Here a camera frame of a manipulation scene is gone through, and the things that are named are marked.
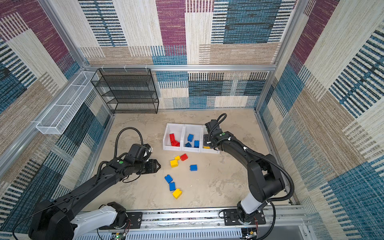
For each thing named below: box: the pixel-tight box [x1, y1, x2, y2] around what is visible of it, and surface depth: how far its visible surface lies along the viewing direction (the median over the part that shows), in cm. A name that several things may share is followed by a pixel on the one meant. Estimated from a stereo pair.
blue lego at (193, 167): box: [189, 164, 198, 172], surface depth 93 cm
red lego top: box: [180, 153, 189, 161], surface depth 96 cm
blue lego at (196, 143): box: [194, 140, 200, 148], surface depth 101 cm
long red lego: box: [169, 133, 178, 147], surface depth 104 cm
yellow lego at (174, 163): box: [170, 159, 179, 168], surface depth 93 cm
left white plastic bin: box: [162, 123, 185, 151], surface depth 104 cm
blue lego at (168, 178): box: [164, 174, 173, 184], surface depth 88 cm
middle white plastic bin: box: [181, 124, 203, 153], surface depth 101 cm
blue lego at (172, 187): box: [169, 182, 176, 192], surface depth 85 cm
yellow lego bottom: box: [172, 188, 183, 200], surface depth 82 cm
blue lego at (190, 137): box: [187, 133, 194, 142], surface depth 104 cm
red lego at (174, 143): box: [170, 138, 181, 147], surface depth 99 cm
